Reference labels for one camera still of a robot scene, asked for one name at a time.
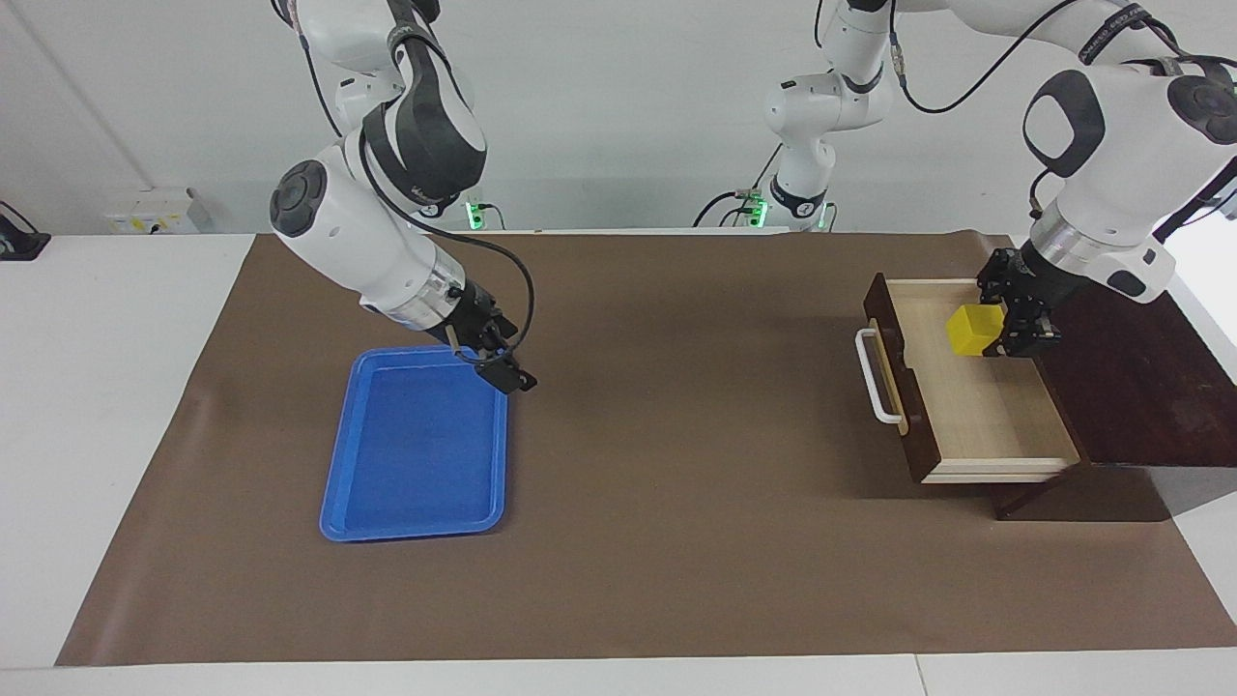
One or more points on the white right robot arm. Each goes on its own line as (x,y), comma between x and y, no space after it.
(338,232)

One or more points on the white wall socket box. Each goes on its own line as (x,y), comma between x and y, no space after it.
(155,213)

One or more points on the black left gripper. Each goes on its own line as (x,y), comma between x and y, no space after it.
(1029,280)

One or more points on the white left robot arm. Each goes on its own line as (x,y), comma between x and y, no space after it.
(1121,174)

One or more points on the dark wooden cabinet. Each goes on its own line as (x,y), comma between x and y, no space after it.
(1150,387)

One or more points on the blue plastic tray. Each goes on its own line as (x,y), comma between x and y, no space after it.
(416,454)

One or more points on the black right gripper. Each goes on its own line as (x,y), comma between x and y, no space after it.
(478,319)

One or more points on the yellow block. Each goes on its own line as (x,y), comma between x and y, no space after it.
(971,331)

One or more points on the brown paper table mat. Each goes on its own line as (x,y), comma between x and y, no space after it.
(676,435)

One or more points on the black camera stand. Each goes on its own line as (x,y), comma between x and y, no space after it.
(1193,208)

